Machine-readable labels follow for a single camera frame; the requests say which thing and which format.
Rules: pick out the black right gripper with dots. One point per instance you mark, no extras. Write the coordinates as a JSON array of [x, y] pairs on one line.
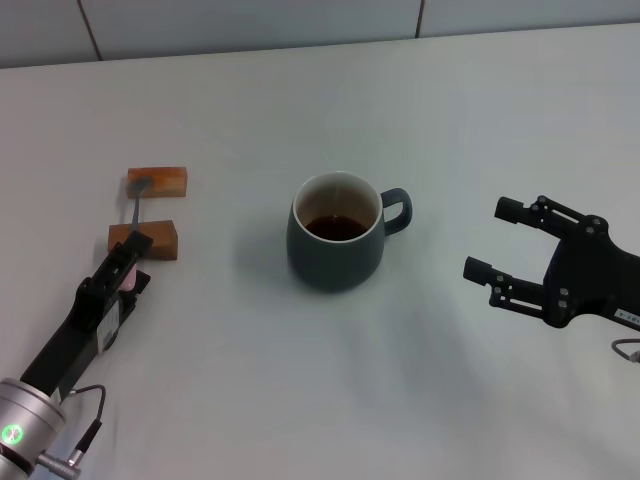
[[585, 275]]

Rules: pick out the grey ceramic mug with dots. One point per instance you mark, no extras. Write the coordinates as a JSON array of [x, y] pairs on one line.
[[330, 260]]

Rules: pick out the dark brown wooden block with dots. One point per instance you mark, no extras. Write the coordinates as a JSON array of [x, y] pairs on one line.
[[162, 240]]

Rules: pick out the dark coffee liquid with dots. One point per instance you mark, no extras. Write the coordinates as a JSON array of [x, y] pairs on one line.
[[335, 227]]

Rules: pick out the light orange wooden block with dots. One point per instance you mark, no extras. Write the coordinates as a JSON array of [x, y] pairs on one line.
[[172, 182]]

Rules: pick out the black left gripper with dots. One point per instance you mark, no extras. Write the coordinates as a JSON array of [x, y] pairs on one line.
[[82, 335]]

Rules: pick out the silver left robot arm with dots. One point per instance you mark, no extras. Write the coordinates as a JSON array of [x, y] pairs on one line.
[[30, 420]]

